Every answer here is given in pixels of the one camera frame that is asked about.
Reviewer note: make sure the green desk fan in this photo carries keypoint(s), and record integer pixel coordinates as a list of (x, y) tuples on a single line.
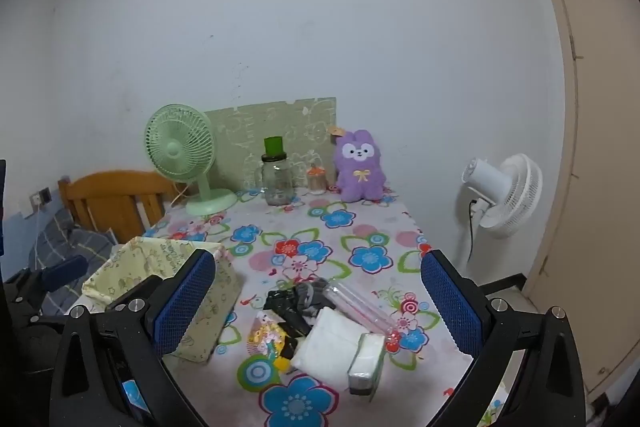
[(175, 147)]

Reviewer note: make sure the blue plaid bedding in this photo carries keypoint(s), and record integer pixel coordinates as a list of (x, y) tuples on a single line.
[(55, 237)]

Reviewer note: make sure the black plastic bag roll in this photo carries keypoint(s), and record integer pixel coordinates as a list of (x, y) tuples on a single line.
[(282, 302)]

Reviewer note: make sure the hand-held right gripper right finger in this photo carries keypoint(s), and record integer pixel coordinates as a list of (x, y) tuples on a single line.
[(450, 302)]

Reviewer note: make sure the tissue packet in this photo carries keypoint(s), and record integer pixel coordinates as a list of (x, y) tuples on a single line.
[(367, 362)]

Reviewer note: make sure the white standing fan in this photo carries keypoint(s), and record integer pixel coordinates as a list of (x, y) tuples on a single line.
[(520, 192)]

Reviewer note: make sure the clear plastic tube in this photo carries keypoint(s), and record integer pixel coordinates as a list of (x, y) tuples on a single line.
[(350, 299)]

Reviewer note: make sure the beige door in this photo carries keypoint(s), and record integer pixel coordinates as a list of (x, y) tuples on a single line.
[(600, 157)]

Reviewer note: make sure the wall socket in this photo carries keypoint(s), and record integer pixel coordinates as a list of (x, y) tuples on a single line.
[(42, 196)]

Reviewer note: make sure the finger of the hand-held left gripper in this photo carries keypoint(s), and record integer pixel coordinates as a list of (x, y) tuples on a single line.
[(65, 270)]

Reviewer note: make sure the purple plush bunny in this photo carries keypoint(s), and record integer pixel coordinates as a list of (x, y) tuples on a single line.
[(357, 177)]

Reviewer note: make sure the grey knitted gloves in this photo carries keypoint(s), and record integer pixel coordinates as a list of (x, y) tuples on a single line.
[(310, 294)]

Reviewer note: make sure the colourful cartoon packet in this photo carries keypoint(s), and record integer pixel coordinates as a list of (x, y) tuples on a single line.
[(265, 337)]

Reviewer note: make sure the yellow patterned fabric storage box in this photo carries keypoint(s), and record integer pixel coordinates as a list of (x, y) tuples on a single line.
[(222, 297)]

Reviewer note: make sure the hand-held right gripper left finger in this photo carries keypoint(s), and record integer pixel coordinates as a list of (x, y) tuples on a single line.
[(185, 302)]

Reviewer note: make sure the yellow and black sponge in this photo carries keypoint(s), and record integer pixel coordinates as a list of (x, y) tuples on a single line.
[(284, 363)]

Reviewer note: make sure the glass jar with green lid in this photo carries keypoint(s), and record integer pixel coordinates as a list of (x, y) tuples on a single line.
[(277, 182)]

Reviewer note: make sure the white cloth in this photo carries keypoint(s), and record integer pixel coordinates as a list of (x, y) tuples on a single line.
[(325, 347)]

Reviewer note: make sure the green patterned cardboard panel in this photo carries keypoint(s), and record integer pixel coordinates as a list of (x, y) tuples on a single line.
[(250, 127)]

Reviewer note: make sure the floral tablecloth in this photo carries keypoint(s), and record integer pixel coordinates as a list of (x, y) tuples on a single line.
[(325, 227)]

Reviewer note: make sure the small cotton swab bottle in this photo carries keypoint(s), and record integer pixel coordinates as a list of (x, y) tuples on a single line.
[(316, 181)]

